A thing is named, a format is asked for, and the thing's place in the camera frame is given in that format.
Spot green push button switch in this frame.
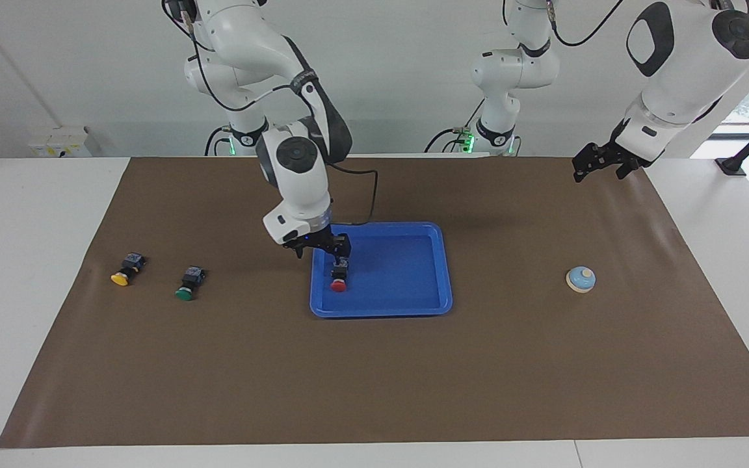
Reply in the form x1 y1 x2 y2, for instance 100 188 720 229
175 265 207 302

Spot yellow push button switch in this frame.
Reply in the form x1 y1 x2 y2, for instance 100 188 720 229
110 252 147 287

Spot blue plastic tray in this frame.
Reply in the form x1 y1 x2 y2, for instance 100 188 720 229
309 222 454 319

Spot light blue call bell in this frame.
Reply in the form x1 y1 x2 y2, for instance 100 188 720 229
566 266 597 294

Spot brown table mat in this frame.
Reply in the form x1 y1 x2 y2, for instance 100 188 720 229
0 156 749 449

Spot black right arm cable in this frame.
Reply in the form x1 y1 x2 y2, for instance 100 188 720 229
162 0 380 227

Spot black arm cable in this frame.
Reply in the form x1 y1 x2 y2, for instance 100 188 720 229
162 0 380 227
545 0 625 48

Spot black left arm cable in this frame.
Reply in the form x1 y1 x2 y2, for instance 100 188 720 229
545 0 625 48

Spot black right base cables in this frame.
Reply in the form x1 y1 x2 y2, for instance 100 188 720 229
204 125 232 157

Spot black base cables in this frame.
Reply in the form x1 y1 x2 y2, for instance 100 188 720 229
423 97 480 155
204 125 232 157

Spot black left base cables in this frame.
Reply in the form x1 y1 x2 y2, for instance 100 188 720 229
423 97 480 155

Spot white wall socket box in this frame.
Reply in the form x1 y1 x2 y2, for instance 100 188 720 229
29 125 93 159

